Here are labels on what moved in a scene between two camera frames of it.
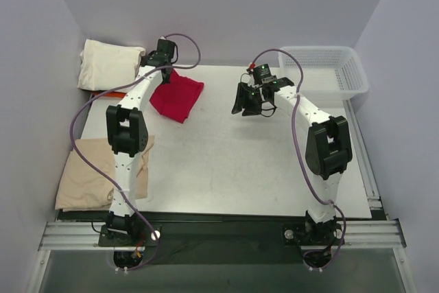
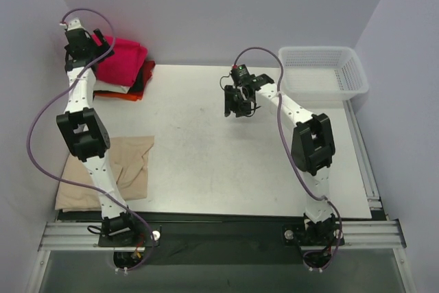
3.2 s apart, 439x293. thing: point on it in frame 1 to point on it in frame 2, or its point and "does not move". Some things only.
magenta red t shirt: (176, 99) to (123, 68)
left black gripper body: (167, 74) to (101, 42)
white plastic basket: (330, 73) does not move
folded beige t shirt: (79, 189) does not move
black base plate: (222, 238) does not move
